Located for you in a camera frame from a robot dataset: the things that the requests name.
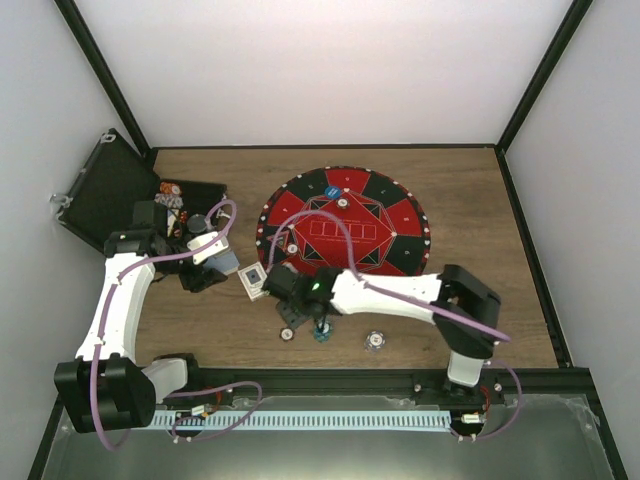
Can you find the black aluminium frame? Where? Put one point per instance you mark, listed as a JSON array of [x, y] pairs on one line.
[[564, 380]]

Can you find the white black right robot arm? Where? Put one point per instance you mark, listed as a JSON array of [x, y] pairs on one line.
[[463, 309]]

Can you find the blue white poker chip stack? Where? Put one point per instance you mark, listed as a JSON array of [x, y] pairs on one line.
[[374, 341]]

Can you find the blue dealer button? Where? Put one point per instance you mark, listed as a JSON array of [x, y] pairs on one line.
[[333, 192]]

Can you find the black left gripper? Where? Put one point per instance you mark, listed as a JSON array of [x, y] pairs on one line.
[[200, 279]]

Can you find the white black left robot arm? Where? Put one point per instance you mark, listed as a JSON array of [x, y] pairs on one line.
[[103, 388]]

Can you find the grey striped chips in case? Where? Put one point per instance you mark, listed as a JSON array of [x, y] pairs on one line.
[[171, 201]]

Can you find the blue patterned card deck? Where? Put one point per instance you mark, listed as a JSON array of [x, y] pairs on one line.
[[225, 263]]

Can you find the brown poker chip stack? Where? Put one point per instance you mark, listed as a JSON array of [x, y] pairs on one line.
[[286, 334]]

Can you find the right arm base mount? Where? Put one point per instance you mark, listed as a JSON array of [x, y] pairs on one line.
[[460, 392]]

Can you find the orange chip stack in case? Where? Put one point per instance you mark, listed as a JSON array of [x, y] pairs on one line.
[[170, 188]]

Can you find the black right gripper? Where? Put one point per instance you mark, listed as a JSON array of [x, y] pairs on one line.
[[292, 317]]

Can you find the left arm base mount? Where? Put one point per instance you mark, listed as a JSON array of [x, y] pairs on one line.
[[191, 396]]

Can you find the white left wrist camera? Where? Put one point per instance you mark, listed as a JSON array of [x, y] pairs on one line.
[[207, 245]]

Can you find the teal poker chip stack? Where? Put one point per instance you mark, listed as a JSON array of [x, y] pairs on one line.
[[322, 332]]

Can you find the white playing card box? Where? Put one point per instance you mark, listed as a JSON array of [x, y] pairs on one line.
[[253, 278]]

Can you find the round red black poker mat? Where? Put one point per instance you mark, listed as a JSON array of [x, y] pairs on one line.
[[388, 228]]

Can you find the black poker chip case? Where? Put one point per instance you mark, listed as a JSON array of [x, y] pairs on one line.
[[115, 177]]

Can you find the light blue slotted cable duct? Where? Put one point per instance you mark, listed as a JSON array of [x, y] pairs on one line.
[[412, 421]]

